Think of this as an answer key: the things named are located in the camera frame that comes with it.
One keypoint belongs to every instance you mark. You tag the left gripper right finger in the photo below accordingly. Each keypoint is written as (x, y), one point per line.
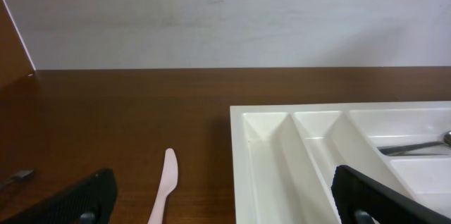
(361, 199)

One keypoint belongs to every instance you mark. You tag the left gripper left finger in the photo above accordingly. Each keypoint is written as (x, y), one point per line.
(90, 200)

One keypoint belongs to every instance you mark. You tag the metal tablespoon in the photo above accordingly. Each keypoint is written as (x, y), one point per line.
(401, 149)

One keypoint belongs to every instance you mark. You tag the pink plastic knife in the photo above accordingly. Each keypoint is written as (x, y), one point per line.
(168, 182)

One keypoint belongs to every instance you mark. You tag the white plastic cutlery tray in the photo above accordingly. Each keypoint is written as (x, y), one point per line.
(285, 156)

